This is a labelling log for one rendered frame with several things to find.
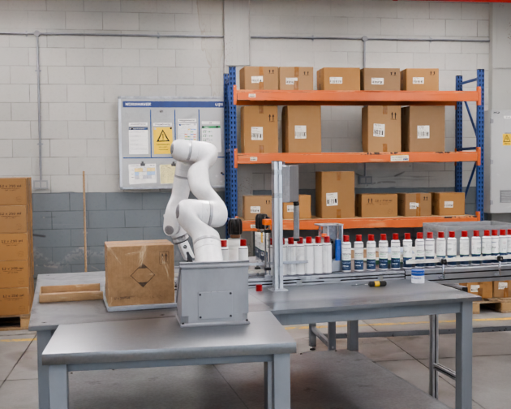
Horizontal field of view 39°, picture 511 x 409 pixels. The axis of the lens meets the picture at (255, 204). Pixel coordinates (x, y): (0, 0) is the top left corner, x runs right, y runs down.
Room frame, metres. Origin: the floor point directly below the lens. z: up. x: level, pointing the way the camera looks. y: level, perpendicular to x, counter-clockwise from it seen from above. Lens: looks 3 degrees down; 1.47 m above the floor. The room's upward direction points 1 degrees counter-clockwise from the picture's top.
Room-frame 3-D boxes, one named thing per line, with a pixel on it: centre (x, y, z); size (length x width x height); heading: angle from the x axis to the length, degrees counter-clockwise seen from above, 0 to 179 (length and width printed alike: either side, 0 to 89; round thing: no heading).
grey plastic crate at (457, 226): (5.45, -1.64, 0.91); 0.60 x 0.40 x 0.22; 102
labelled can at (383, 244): (4.01, -0.72, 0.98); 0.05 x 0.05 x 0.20
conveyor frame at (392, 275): (3.82, -0.03, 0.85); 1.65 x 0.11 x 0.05; 105
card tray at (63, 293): (3.55, 0.93, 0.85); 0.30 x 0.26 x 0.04; 105
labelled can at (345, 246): (3.95, -0.50, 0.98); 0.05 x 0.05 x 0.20
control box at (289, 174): (3.77, -0.16, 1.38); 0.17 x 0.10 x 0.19; 161
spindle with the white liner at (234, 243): (4.07, 0.12, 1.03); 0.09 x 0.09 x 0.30
